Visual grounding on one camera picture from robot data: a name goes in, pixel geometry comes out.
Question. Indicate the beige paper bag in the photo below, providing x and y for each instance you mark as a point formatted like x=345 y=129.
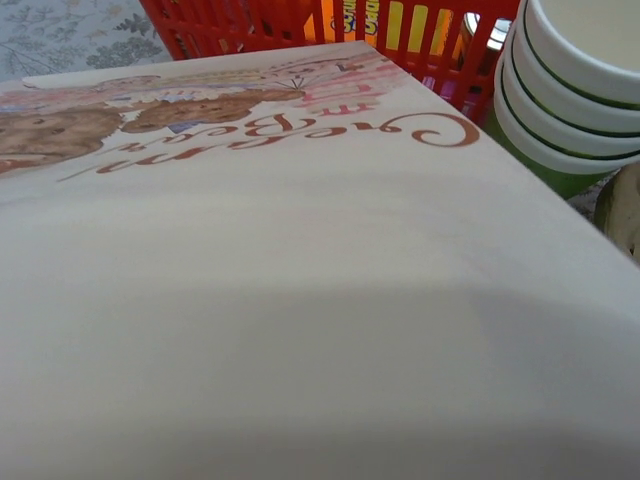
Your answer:
x=297 y=264

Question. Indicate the stack of green paper cups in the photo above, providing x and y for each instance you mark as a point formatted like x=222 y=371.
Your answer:
x=566 y=91

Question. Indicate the red plastic shopping basket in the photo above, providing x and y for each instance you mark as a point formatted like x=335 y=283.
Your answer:
x=450 y=46

